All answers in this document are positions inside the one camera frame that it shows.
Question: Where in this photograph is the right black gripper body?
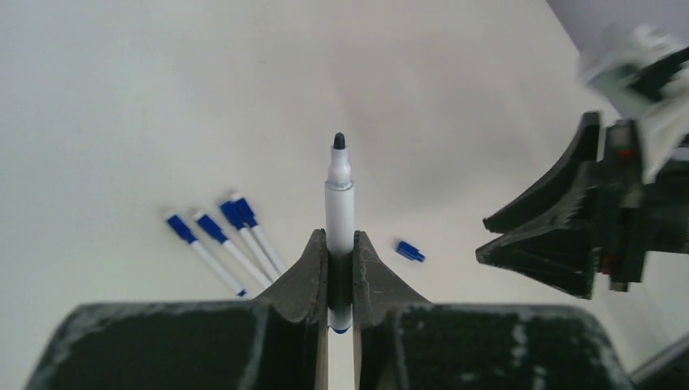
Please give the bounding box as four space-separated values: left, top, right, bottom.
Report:
592 119 644 293

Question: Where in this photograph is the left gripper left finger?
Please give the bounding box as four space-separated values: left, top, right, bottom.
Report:
255 229 328 324

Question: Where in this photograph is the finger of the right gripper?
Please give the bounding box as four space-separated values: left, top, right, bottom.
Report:
483 111 602 233
475 204 596 300

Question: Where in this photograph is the white marker pen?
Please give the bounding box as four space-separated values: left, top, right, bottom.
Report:
219 199 280 282
193 211 272 288
324 132 355 334
230 192 286 275
164 211 247 298

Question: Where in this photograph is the blue pen cap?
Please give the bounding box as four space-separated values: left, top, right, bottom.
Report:
395 240 426 262

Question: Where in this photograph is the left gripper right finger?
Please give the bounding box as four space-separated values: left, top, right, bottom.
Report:
353 231 429 329

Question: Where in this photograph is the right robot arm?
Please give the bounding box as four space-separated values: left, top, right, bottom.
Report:
476 111 688 299

